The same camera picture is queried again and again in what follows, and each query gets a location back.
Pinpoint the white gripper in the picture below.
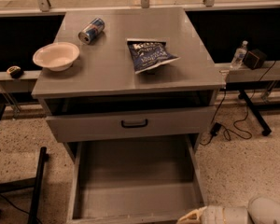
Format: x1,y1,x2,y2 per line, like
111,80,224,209
176,205,250,224

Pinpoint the grey drawer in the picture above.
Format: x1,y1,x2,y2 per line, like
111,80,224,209
46,106,216,143
67,134,206,224

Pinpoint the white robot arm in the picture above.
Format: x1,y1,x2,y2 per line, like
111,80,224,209
176,196,280,224

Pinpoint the grey top drawer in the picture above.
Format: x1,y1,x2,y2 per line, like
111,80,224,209
46,106,216,143

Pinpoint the grey metal drawer cabinet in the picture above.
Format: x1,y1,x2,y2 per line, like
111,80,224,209
33,7,225,157

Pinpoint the black wheeled stand leg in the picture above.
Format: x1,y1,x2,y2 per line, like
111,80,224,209
239,90,272,136

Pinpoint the black metal stand left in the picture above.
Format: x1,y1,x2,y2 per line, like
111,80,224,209
0,104,49,224

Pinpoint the clear plastic water bottle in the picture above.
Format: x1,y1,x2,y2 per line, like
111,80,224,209
231,40,248,69

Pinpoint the blue chip bag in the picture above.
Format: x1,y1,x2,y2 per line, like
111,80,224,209
127,39,179,75

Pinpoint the small black box speaker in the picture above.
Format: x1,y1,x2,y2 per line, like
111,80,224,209
244,49,267,70

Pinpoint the white bowl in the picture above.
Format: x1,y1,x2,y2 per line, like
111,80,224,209
33,42,80,71

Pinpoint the blue silver drink can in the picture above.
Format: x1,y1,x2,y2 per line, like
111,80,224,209
78,18,105,45

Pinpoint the black power adapter with cable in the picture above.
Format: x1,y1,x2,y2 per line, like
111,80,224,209
200,61,276,146

